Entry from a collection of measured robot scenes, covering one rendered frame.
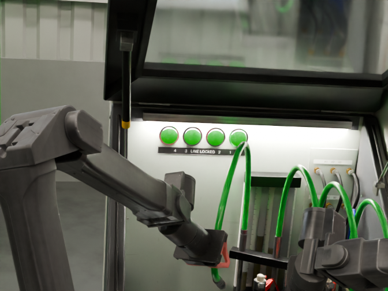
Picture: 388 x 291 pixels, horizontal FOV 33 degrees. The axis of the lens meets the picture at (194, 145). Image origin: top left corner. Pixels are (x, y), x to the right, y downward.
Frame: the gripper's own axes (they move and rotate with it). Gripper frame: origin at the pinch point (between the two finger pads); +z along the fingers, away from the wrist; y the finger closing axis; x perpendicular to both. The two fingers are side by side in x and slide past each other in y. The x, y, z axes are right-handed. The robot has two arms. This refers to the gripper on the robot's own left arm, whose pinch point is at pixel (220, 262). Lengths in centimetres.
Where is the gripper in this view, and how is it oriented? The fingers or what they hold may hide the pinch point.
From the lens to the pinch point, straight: 134.7
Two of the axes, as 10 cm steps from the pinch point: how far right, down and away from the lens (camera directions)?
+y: -8.2, 0.1, 5.7
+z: 4.9, 5.1, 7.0
